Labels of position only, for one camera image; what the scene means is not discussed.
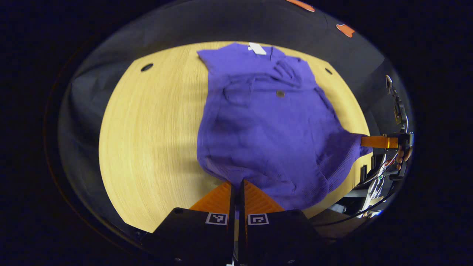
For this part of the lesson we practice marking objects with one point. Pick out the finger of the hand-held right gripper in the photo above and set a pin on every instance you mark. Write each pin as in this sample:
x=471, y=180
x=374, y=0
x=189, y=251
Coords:
x=377, y=142

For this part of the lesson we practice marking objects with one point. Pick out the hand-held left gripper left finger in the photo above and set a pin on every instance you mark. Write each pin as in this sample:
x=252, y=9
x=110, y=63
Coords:
x=232, y=203

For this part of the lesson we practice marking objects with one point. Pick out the purple jacket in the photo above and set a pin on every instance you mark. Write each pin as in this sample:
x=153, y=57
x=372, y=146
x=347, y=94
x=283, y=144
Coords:
x=266, y=140

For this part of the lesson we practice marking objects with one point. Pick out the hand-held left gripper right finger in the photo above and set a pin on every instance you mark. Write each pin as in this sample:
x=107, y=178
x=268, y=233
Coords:
x=242, y=203

